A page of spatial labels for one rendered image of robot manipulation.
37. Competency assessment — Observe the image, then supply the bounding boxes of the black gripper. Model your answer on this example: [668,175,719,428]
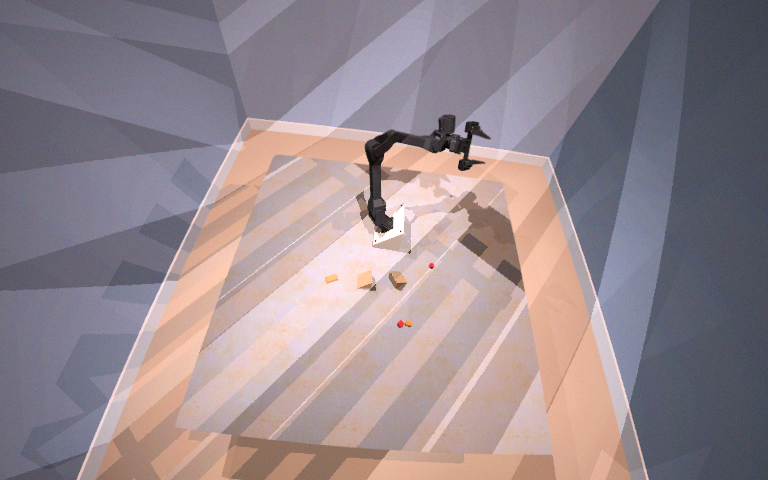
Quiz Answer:
[458,121,491,171]

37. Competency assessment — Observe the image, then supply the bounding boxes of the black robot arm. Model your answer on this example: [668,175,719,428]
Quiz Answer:
[364,115,464,233]

